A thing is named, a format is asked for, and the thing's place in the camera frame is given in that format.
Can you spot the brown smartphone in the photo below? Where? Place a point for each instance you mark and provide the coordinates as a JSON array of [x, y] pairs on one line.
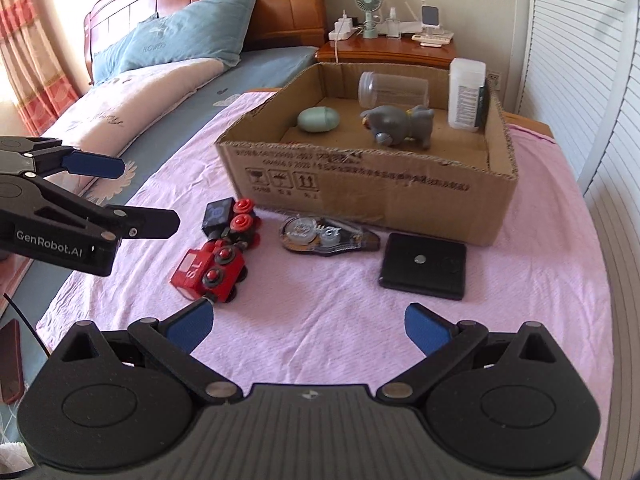
[[10, 360]]

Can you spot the blue floral bed sheet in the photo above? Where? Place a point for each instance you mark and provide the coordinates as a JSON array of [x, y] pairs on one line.
[[270, 70]]

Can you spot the red striped curtain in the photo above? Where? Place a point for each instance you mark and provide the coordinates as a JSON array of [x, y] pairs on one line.
[[35, 35]]

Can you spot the large blue pillow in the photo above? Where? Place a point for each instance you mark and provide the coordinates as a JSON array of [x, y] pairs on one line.
[[195, 35]]

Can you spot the pink blanket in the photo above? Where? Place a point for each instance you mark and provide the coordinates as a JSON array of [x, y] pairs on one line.
[[325, 310]]

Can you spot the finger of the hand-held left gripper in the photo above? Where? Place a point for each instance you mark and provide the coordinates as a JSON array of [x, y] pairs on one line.
[[95, 165], [145, 222]]

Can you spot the wooden bed frame rail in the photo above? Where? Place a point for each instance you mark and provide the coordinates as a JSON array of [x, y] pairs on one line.
[[530, 124]]

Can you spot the black square pad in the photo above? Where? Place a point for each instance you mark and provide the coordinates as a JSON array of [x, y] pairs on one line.
[[425, 275]]

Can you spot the small clear spray bottle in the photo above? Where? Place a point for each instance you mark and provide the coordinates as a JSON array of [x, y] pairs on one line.
[[392, 25]]

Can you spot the red toy train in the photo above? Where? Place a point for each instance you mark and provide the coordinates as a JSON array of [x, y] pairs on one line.
[[192, 272]]

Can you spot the brown cardboard box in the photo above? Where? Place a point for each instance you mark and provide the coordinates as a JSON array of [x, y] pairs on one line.
[[375, 200]]

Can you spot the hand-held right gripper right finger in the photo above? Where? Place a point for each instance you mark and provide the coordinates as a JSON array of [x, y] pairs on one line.
[[429, 329]]

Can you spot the correction tape dispenser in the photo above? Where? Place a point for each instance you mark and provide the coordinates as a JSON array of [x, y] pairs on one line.
[[320, 235]]

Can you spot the white router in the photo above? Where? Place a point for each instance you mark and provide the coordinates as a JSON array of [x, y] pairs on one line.
[[410, 27]]

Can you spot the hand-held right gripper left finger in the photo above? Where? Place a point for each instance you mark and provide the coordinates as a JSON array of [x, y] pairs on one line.
[[187, 329]]

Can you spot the white wall outlet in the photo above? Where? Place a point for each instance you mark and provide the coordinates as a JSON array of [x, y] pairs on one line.
[[494, 81]]

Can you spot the teal egg-shaped object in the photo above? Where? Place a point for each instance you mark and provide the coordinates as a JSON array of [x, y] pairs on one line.
[[319, 120]]

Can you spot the wooden nightstand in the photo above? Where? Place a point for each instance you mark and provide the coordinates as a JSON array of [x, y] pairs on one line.
[[390, 52]]

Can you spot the black toy train car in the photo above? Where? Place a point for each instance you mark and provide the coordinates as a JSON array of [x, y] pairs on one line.
[[217, 215]]

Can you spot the small blue pillow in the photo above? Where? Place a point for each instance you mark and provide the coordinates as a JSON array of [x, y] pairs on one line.
[[112, 57]]

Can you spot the white remote control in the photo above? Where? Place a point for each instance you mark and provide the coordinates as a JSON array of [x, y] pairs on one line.
[[432, 39]]

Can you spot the white power strip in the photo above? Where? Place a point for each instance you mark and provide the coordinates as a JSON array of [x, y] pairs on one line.
[[342, 30]]

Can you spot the white plastic bottle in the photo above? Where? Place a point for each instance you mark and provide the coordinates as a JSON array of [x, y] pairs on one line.
[[465, 95]]

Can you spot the clear plastic jar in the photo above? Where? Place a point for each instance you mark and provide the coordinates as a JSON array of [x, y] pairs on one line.
[[395, 90]]

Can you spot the cream floral pillow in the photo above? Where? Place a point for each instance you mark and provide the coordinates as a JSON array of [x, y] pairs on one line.
[[150, 95]]

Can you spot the small green desk fan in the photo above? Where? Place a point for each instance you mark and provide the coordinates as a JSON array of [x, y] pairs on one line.
[[367, 0]]

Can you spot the white louvered closet door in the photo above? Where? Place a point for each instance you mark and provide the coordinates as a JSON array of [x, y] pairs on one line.
[[565, 60], [620, 210]]

